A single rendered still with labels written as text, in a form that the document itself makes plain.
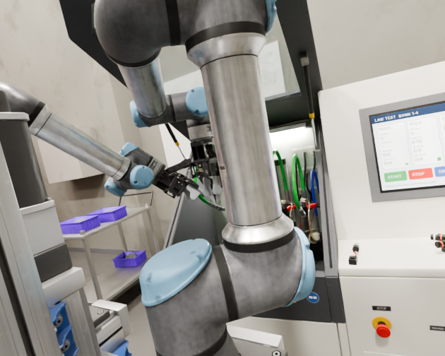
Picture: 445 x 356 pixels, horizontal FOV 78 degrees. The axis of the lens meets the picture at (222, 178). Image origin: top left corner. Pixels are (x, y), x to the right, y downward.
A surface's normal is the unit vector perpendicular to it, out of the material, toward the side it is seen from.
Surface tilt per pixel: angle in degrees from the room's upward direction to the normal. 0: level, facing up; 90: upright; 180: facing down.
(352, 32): 90
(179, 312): 90
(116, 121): 90
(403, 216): 76
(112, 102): 90
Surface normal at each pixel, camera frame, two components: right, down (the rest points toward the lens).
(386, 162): -0.41, -0.05
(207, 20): -0.36, 0.22
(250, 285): 0.13, -0.13
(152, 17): 0.13, 0.78
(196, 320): 0.28, 0.17
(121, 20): -0.36, 0.69
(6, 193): 0.85, -0.10
